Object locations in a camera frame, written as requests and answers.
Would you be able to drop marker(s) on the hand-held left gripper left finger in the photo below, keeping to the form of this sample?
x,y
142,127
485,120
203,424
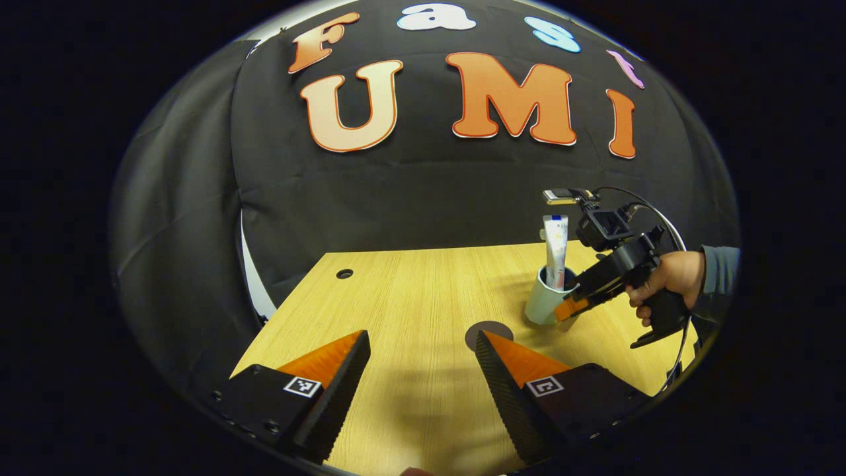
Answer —
x,y
334,396

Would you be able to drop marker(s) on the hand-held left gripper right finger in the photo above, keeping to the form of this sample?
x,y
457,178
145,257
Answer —
x,y
509,396

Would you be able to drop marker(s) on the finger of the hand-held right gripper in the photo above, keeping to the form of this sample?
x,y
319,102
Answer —
x,y
605,281

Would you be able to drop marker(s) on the white toothpaste tube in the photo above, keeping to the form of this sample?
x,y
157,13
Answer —
x,y
556,251

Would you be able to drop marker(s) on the pale blue cup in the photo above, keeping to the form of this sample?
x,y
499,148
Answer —
x,y
542,304

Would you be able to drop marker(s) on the dark brown round coaster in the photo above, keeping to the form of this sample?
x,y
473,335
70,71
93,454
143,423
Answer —
x,y
486,328

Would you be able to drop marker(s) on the wooden desktop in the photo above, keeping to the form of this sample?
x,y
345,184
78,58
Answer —
x,y
423,304

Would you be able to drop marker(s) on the black backdrop cloth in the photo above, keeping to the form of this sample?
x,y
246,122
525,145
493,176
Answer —
x,y
410,198

